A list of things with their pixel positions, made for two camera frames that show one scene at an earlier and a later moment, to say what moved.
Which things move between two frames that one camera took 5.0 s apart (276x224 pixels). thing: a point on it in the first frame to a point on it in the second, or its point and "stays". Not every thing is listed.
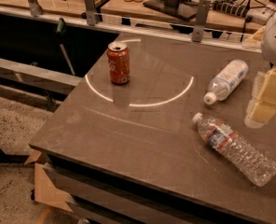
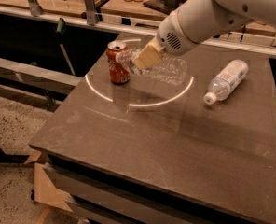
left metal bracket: (35, 9) stays
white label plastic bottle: (222, 86) stays
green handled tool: (61, 31) stays
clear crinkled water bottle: (245, 158) to (172, 71)
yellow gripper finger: (272, 94) to (173, 37)
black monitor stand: (172, 3) stays
